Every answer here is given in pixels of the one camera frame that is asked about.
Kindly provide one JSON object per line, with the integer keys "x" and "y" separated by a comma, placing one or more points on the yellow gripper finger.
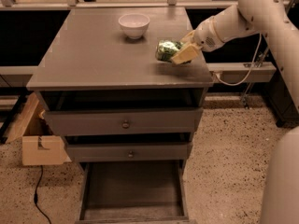
{"x": 186, "y": 54}
{"x": 188, "y": 38}

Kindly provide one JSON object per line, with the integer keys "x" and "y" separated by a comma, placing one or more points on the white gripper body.
{"x": 205, "y": 36}

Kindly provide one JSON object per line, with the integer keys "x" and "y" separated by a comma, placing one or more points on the green soda can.
{"x": 166, "y": 49}

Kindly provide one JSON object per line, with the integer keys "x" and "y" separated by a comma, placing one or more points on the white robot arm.
{"x": 268, "y": 18}

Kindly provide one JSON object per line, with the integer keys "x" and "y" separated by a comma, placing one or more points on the top grey drawer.
{"x": 106, "y": 123}

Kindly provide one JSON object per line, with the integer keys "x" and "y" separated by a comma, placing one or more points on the grey drawer cabinet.
{"x": 93, "y": 67}

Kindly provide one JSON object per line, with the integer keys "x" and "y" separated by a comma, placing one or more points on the middle grey drawer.
{"x": 129, "y": 152}

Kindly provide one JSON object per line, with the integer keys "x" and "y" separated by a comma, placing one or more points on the bottom grey open drawer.
{"x": 133, "y": 192}

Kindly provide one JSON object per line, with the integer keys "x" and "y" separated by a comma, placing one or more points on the white ceramic bowl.
{"x": 134, "y": 25}

